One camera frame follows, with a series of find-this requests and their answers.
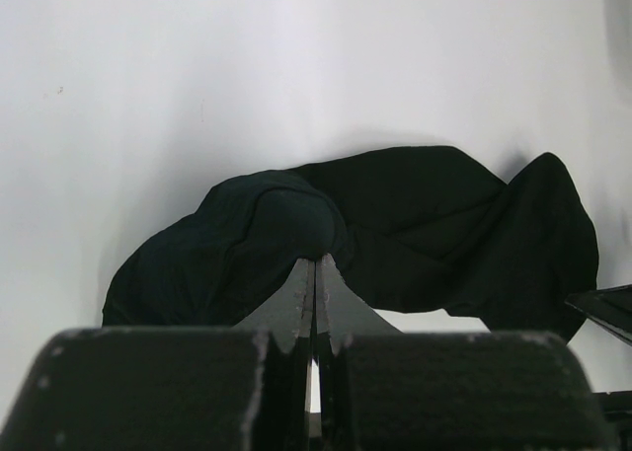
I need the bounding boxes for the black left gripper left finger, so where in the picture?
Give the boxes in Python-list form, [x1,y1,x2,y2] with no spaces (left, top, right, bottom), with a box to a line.
[14,260,315,450]

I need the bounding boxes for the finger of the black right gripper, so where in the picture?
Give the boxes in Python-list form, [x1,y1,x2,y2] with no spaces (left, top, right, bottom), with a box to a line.
[564,284,631,345]

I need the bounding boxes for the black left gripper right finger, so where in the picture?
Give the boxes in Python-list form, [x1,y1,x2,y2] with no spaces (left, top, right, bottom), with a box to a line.
[315,258,617,450]

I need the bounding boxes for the black t shirt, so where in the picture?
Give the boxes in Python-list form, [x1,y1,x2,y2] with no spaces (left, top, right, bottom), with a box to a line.
[103,146,599,339]

